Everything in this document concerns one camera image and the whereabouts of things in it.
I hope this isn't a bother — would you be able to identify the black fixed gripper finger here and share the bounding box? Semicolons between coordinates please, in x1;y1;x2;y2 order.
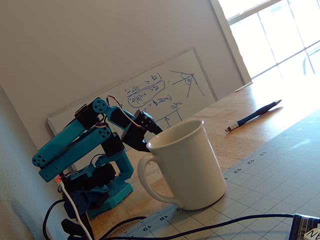
124;138;151;153

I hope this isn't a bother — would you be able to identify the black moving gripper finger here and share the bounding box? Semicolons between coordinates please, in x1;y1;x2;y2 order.
146;116;164;135

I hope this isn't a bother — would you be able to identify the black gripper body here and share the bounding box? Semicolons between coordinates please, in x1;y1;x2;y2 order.
121;109;155;145

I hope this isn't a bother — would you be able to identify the dark blue pen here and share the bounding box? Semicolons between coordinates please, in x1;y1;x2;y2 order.
224;99;283;133

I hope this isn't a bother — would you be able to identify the teal robot base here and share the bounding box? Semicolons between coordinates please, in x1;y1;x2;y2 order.
58;163;135;218

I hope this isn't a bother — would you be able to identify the white ceramic mug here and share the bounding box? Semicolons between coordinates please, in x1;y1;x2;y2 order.
136;119;228;211

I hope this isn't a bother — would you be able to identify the whiteboard with blue writing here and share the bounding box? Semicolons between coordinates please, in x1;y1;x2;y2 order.
46;46;218;173

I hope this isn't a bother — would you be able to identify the dark blue clamp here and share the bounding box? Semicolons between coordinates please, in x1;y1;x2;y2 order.
61;189;108;240

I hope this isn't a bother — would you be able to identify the grey gridded cutting mat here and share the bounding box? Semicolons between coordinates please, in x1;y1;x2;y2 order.
119;109;320;240

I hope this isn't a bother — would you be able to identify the bright window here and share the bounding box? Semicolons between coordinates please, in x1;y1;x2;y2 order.
209;0;320;87

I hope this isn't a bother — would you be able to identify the red white servo wire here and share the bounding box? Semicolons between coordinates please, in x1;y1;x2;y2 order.
96;95;146;131

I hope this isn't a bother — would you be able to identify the short black curved cable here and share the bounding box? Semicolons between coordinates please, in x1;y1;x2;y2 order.
98;216;148;240

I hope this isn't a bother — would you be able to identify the white cable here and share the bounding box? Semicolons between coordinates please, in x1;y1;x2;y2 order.
58;179;93;240

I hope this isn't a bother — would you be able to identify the long black cable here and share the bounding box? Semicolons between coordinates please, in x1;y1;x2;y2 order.
109;213;297;240

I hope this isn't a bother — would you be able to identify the black looped cable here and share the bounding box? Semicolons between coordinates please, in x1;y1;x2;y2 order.
41;198;66;240

